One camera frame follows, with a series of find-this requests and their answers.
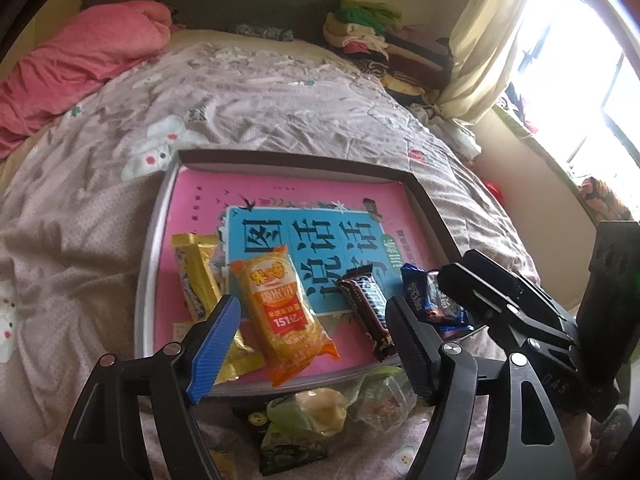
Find window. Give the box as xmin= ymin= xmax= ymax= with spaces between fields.
xmin=500 ymin=0 xmax=640 ymax=201

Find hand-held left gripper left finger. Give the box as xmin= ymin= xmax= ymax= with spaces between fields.
xmin=50 ymin=294 xmax=242 ymax=480

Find pale green cake packet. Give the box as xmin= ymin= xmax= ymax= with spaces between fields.
xmin=265 ymin=387 xmax=351 ymax=436

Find orange rice cracker packet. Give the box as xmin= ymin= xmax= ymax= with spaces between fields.
xmin=228 ymin=245 xmax=340 ymax=387

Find blue cookie packet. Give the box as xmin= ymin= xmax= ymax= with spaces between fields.
xmin=400 ymin=262 xmax=473 ymax=336

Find clear plastic snack packet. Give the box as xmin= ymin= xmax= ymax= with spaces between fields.
xmin=345 ymin=367 xmax=418 ymax=423

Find clothes on window sill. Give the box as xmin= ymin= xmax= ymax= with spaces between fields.
xmin=492 ymin=80 xmax=538 ymax=133

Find grey cardboard box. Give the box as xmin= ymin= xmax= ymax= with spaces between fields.
xmin=134 ymin=149 xmax=476 ymax=401

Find dark patterned pillow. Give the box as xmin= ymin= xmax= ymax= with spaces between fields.
xmin=232 ymin=22 xmax=296 ymax=43

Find pink and blue book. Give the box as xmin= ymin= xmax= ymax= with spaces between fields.
xmin=152 ymin=167 xmax=441 ymax=376

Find pink quilt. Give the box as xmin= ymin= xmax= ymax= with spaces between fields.
xmin=0 ymin=0 xmax=173 ymax=161

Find dark brown chocolate bar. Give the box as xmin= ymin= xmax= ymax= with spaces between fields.
xmin=336 ymin=267 xmax=396 ymax=362

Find gold wafer bar packet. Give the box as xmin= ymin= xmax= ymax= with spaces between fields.
xmin=171 ymin=232 xmax=266 ymax=386

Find dark green snack packet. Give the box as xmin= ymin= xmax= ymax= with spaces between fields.
xmin=232 ymin=402 xmax=331 ymax=477

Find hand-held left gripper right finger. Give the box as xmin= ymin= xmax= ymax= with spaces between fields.
xmin=385 ymin=296 xmax=571 ymax=480

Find pile of folded clothes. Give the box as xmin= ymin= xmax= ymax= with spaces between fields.
xmin=322 ymin=0 xmax=453 ymax=106

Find cream curtain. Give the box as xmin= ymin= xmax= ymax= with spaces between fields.
xmin=437 ymin=0 xmax=566 ymax=126

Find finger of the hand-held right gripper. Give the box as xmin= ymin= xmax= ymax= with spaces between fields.
xmin=462 ymin=249 xmax=576 ymax=333
xmin=439 ymin=262 xmax=531 ymax=341

